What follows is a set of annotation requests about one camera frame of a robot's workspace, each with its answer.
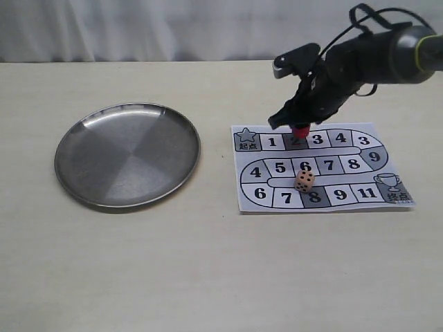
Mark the white curtain backdrop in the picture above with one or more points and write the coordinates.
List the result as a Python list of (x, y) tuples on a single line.
[(147, 31)]

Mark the red cylinder game piece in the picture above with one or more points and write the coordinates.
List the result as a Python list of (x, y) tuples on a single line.
[(300, 133)]

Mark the round stainless steel plate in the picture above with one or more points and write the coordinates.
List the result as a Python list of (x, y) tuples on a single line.
[(127, 156)]

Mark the wooden die black pips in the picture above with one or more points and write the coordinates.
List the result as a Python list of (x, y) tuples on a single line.
[(304, 180)]

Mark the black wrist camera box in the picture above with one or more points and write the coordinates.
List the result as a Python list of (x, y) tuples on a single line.
[(296, 62)]

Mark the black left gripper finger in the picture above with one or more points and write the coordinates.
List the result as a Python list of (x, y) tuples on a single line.
[(286, 116)]

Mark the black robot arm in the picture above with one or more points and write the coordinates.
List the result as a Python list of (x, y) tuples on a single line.
[(409, 55)]

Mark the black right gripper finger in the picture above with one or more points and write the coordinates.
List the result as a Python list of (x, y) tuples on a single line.
[(303, 120)]

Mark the paper number game board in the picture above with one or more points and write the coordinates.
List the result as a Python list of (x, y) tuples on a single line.
[(351, 165)]

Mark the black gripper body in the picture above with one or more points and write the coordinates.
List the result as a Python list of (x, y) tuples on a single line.
[(328, 84)]

